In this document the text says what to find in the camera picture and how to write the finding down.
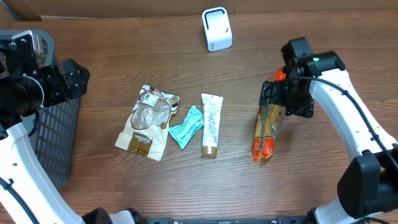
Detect orange spaghetti packet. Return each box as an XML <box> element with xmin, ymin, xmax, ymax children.
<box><xmin>252</xmin><ymin>67</ymin><xmax>287</xmax><ymax>162</ymax></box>

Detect white tube with gold cap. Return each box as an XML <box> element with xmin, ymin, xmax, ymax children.
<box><xmin>201</xmin><ymin>93</ymin><xmax>223</xmax><ymax>158</ymax></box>

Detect mint green wipes packet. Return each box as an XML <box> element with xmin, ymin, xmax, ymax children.
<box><xmin>169</xmin><ymin>105</ymin><xmax>204</xmax><ymax>150</ymax></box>

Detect brown clear snack bag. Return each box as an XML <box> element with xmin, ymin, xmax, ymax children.
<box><xmin>115</xmin><ymin>85</ymin><xmax>180</xmax><ymax>161</ymax></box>

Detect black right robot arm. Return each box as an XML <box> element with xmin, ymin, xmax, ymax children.
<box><xmin>253</xmin><ymin>37</ymin><xmax>397</xmax><ymax>223</ymax></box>

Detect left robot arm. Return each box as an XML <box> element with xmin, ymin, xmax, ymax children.
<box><xmin>1</xmin><ymin>29</ymin><xmax>145</xmax><ymax>223</ymax></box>

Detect white barcode scanner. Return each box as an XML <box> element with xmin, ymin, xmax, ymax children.
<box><xmin>201</xmin><ymin>7</ymin><xmax>233</xmax><ymax>52</ymax></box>

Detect grey plastic mesh basket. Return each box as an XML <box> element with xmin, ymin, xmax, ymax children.
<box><xmin>0</xmin><ymin>29</ymin><xmax>82</xmax><ymax>188</ymax></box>

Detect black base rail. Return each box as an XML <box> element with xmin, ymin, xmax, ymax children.
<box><xmin>139</xmin><ymin>216</ymin><xmax>308</xmax><ymax>224</ymax></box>

